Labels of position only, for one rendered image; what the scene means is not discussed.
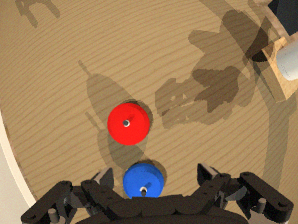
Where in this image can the red bell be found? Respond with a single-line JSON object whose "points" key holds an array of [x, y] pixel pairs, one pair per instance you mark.
{"points": [[135, 121]]}

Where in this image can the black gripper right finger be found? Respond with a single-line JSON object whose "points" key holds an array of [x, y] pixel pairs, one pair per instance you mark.
{"points": [[251, 193]]}

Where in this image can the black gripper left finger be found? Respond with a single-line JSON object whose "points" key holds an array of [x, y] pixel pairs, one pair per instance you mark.
{"points": [[50, 208]]}

